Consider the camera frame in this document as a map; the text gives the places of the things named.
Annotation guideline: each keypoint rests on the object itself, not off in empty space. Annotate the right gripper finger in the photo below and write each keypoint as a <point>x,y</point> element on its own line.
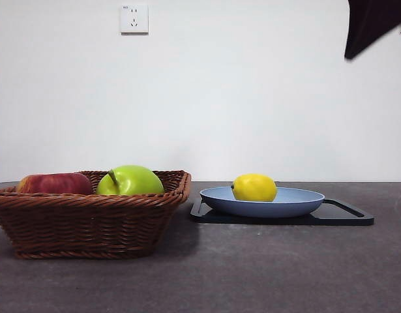
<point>366,23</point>

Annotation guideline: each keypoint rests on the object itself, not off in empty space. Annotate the yellow lemon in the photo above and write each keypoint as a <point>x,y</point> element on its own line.
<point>255,187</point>

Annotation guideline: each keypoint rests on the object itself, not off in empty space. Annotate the blue round plate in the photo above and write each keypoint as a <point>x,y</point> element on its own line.
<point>262,208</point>

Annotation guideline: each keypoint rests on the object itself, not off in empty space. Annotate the brown wicker basket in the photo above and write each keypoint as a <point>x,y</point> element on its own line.
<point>89,225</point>

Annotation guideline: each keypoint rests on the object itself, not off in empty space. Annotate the black rectangular tray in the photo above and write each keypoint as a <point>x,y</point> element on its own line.
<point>343,216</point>

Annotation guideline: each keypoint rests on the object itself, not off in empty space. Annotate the green apple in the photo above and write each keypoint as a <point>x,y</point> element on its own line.
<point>135,181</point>

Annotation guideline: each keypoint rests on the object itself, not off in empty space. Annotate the red apple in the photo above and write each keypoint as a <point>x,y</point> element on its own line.
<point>53,183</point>

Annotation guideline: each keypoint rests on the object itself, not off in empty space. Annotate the white wall socket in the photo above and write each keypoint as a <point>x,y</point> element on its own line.
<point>134,19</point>

